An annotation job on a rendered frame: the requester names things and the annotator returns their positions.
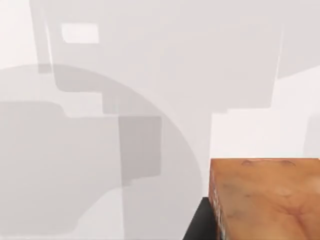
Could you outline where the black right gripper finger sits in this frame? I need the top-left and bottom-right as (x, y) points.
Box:
(182, 196), (221, 240)

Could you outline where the orange-brown bread loaf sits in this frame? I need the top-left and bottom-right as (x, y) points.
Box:
(208, 157), (320, 240)

